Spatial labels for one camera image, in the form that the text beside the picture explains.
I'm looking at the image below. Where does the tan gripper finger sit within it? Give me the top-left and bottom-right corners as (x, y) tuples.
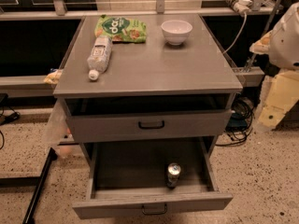
(249, 31), (271, 54)

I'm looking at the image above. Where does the redbull can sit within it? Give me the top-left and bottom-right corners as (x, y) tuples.
(166, 162), (181, 189)

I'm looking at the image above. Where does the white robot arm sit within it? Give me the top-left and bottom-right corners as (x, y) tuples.
(249, 2), (299, 70)

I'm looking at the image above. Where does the grey drawer cabinet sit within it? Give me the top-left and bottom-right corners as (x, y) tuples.
(52, 13), (244, 146)

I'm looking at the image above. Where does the open lower drawer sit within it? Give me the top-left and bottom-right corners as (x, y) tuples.
(73, 138), (233, 219)

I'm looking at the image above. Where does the upper grey drawer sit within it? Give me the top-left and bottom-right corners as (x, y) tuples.
(66, 109), (232, 143)

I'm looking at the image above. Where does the white power strip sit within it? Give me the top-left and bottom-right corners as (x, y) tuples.
(224, 0), (251, 15)

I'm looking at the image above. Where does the white bowl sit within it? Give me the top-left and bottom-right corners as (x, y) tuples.
(161, 20), (192, 46)

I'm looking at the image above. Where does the green snack bag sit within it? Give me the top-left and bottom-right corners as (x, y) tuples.
(94, 15), (147, 43)

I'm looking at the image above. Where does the clear plastic water bottle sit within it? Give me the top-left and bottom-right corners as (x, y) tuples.
(87, 35), (112, 81)

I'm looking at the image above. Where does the yellow crumpled wrapper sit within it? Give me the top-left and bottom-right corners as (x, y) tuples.
(44, 70), (63, 85)

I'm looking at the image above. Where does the clear plastic bag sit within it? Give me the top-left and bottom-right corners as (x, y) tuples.
(42, 101), (73, 158)

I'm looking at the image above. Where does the white power cable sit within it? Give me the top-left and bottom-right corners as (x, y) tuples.
(221, 12), (248, 55)

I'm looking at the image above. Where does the black cable bundle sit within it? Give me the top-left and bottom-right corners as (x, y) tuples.
(216, 97), (256, 147)

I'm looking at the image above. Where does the black upper drawer handle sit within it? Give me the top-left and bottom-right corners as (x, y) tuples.
(138, 120), (164, 130)

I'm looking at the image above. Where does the black drawer handle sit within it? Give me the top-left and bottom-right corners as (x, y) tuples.
(141, 203), (168, 216)
(138, 120), (164, 130)

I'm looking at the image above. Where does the black lower drawer handle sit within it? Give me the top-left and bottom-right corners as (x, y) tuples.
(141, 203), (168, 216)

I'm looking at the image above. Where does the black floor frame bar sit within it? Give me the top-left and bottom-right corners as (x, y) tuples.
(22, 147), (57, 224)

